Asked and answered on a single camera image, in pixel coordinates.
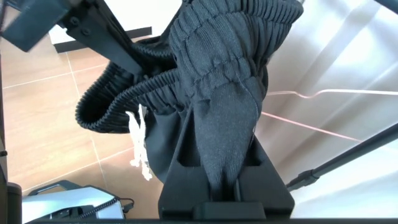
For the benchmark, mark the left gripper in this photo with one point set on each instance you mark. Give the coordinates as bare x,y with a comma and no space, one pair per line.
28,21

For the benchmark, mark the black garment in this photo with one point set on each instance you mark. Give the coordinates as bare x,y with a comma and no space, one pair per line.
217,62

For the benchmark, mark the beige curtain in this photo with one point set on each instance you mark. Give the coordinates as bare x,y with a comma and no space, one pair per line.
326,46

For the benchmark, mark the black clothes rack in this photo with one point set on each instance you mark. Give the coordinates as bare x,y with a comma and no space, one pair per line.
342,158

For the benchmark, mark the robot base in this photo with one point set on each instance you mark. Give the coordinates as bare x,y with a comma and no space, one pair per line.
62,202

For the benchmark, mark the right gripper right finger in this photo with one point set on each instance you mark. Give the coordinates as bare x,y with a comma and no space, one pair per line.
267,186

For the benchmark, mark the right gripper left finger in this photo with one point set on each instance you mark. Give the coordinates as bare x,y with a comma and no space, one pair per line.
180,186

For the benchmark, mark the pink clothes hanger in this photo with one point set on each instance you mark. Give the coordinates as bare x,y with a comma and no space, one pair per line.
311,126

